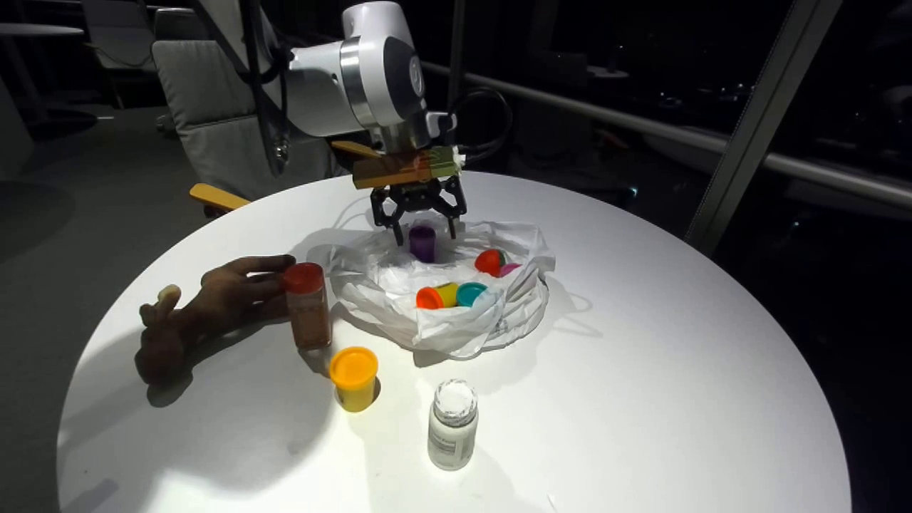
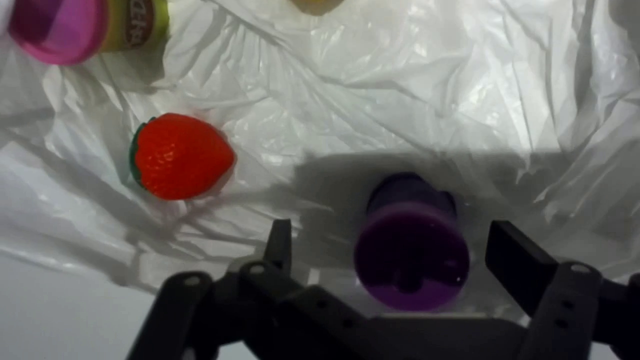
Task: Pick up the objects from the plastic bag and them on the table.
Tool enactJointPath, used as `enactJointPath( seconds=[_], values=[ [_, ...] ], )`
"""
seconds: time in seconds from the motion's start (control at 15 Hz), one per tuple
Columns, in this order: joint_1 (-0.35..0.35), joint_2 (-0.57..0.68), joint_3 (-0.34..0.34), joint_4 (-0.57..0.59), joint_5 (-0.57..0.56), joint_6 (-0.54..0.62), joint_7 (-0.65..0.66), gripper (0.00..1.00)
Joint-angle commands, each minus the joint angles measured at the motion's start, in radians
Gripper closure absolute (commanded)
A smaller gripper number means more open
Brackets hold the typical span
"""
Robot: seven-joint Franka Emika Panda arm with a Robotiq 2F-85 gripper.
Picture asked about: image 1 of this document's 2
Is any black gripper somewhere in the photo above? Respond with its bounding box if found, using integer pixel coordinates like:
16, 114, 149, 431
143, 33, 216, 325
369, 177, 469, 247

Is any red lid spice jar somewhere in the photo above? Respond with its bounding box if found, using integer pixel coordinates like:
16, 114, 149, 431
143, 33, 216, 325
282, 261, 334, 352

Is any yellow lid dough cup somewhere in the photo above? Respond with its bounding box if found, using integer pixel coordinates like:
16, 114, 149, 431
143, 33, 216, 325
328, 345, 382, 412

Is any white pill bottle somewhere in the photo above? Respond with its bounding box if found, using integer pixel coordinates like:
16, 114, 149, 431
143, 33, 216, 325
425, 378, 482, 474

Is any brown plush toy animal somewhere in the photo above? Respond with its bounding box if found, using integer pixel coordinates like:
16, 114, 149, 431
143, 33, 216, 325
134, 253, 298, 390

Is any white plastic bag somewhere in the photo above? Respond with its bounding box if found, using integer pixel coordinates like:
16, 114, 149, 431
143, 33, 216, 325
292, 216, 559, 371

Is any teal lid dough cup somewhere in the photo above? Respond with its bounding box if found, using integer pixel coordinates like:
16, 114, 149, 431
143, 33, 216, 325
456, 278, 491, 311

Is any grey upholstered chair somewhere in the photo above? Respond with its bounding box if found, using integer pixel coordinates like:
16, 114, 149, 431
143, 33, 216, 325
150, 38, 377, 216

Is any dark background chair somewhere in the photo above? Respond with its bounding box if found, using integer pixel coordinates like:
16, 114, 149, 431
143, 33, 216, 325
79, 0, 159, 73

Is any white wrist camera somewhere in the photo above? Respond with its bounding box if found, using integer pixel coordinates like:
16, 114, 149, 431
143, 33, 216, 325
422, 109, 459, 142

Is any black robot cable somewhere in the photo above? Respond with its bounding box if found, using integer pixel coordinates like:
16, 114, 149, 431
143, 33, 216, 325
237, 0, 516, 173

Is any grey window rail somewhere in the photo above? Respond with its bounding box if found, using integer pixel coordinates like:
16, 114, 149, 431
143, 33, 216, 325
422, 59, 912, 213

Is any grey window post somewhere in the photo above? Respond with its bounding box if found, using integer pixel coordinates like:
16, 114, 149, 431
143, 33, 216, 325
683, 0, 843, 257

